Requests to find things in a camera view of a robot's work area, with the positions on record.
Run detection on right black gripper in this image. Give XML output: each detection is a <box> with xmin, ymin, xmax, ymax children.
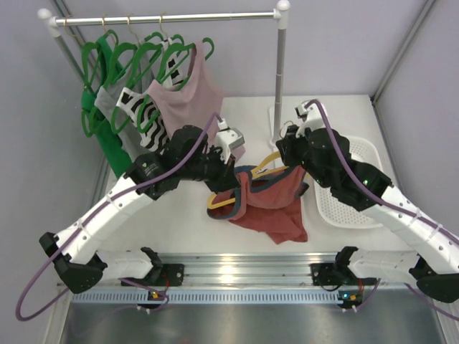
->
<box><xmin>277</xmin><ymin>122</ymin><xmax>331</xmax><ymax>188</ymax></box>

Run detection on yellow hanger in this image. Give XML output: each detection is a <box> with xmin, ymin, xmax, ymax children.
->
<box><xmin>207</xmin><ymin>152</ymin><xmax>290</xmax><ymax>211</ymax></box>

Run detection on red tank top blue trim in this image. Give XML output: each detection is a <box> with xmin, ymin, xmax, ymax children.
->
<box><xmin>207</xmin><ymin>166</ymin><xmax>309</xmax><ymax>244</ymax></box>

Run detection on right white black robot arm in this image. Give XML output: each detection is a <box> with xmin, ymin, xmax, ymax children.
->
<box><xmin>275</xmin><ymin>125</ymin><xmax>458</xmax><ymax>303</ymax></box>

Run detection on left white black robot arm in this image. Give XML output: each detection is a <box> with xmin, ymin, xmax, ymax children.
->
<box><xmin>39</xmin><ymin>125</ymin><xmax>245</xmax><ymax>294</ymax></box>

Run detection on pink tank top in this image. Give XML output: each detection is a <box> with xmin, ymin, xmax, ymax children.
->
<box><xmin>147</xmin><ymin>42</ymin><xmax>224</xmax><ymax>138</ymax></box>

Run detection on black white striped top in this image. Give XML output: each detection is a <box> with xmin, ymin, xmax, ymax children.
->
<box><xmin>118</xmin><ymin>34</ymin><xmax>185</xmax><ymax>151</ymax></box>

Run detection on grey top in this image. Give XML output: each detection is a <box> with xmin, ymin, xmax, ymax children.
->
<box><xmin>95</xmin><ymin>42</ymin><xmax>169</xmax><ymax>161</ymax></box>

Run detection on green hanger under pink top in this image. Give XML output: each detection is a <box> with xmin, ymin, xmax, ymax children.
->
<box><xmin>136</xmin><ymin>37</ymin><xmax>216</xmax><ymax>133</ymax></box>

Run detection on green hanger under striped top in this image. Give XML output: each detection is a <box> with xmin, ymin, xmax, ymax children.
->
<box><xmin>111</xmin><ymin>32</ymin><xmax>169</xmax><ymax>134</ymax></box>

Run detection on green top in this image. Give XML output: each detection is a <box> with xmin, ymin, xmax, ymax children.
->
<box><xmin>80</xmin><ymin>35</ymin><xmax>133</xmax><ymax>178</ymax></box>

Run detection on white perforated plastic basket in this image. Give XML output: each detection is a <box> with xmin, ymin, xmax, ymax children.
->
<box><xmin>314</xmin><ymin>136</ymin><xmax>382</xmax><ymax>229</ymax></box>

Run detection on silver clothes rack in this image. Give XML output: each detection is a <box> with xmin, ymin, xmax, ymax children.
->
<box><xmin>37</xmin><ymin>1</ymin><xmax>290</xmax><ymax>145</ymax></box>

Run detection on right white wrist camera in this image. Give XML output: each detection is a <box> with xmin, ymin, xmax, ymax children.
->
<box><xmin>280</xmin><ymin>99</ymin><xmax>328</xmax><ymax>138</ymax></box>

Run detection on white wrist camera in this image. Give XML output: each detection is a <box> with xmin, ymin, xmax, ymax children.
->
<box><xmin>280</xmin><ymin>99</ymin><xmax>328</xmax><ymax>138</ymax></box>
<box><xmin>214</xmin><ymin>119</ymin><xmax>245</xmax><ymax>163</ymax></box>

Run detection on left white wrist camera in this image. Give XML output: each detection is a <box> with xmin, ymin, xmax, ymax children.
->
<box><xmin>214</xmin><ymin>119</ymin><xmax>245</xmax><ymax>163</ymax></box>

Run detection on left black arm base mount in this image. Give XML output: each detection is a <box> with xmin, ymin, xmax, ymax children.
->
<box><xmin>127</xmin><ymin>264</ymin><xmax>185</xmax><ymax>287</ymax></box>

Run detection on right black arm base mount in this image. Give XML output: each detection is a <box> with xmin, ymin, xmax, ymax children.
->
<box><xmin>311</xmin><ymin>262</ymin><xmax>358</xmax><ymax>287</ymax></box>

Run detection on slotted white cable duct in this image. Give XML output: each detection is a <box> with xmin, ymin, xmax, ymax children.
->
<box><xmin>72</xmin><ymin>288</ymin><xmax>343</xmax><ymax>305</ymax></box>

